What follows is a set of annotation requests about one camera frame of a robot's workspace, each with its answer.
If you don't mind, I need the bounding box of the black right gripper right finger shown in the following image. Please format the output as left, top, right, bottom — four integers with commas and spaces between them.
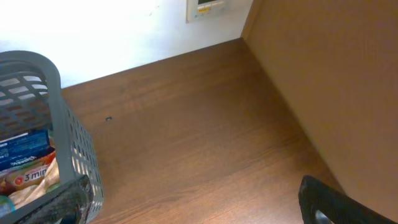
298, 175, 395, 224

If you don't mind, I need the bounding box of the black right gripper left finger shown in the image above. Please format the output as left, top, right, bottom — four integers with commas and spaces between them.
12, 175, 93, 224

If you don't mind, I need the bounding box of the beige paper pouch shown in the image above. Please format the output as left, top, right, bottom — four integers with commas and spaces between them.
9, 158, 60, 210

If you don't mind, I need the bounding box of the orange spaghetti packet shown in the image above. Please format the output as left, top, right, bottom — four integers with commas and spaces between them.
1, 151, 55, 196

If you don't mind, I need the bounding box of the blue cardboard food box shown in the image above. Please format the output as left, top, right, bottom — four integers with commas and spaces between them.
1, 129, 55, 170

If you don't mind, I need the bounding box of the grey plastic shopping basket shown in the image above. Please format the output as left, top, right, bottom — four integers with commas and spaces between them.
1, 50, 104, 223

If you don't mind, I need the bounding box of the teal white snack packet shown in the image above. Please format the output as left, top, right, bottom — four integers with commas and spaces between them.
0, 195, 15, 217

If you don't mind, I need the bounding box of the white wall control panel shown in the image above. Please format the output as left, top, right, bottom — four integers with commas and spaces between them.
186, 0, 228, 23

